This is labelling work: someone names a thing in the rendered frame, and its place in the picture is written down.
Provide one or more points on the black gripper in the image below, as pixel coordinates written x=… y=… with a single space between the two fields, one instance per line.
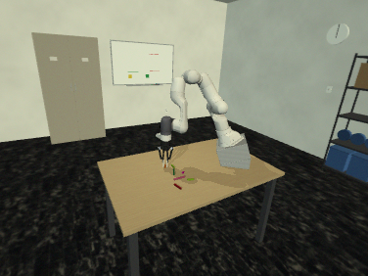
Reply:
x=165 y=146

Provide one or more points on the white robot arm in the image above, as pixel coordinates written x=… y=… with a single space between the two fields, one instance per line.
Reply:
x=216 y=107

